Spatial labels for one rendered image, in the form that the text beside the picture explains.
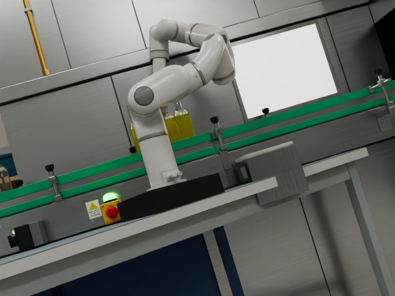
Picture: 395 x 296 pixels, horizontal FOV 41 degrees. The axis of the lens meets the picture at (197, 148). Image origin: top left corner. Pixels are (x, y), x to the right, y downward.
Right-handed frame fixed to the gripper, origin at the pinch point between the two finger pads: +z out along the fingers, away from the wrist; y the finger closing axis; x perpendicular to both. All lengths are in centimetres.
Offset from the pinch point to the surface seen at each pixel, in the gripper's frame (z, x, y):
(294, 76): -11, 56, -12
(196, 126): 9.4, 14.5, -11.8
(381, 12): -36, 93, -7
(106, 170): 27.8, -20.0, 14.0
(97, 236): 47, -18, 62
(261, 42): -26, 43, -12
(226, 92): -4.5, 27.1, -11.9
